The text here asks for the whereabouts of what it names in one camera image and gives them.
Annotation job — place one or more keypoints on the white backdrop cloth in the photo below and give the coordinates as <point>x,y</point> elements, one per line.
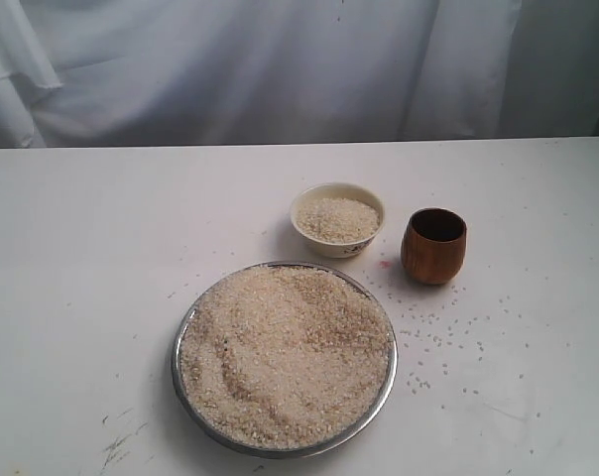
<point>162,73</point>

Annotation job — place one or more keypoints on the large steel rice plate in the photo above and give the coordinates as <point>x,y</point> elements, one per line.
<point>284,360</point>

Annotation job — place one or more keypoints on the small cream ceramic bowl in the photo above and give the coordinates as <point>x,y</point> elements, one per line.
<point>337,220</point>

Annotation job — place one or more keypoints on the brown wooden cup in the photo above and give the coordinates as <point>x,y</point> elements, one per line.
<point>434,246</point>

